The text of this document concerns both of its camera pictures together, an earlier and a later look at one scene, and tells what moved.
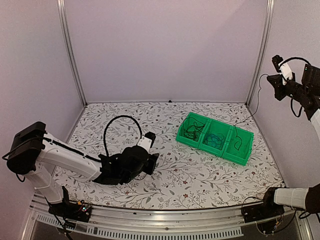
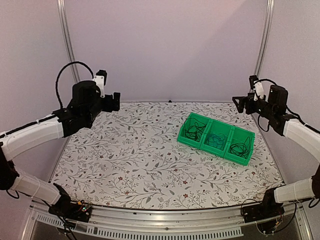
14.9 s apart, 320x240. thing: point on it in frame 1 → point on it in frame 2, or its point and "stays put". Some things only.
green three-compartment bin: x=239 y=145 stays put
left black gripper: x=153 y=160 → x=109 y=106
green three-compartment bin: x=192 y=129 stays put
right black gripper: x=276 y=80 → x=249 y=100
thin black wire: x=191 y=127 stays put
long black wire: x=257 y=107 → x=241 y=149
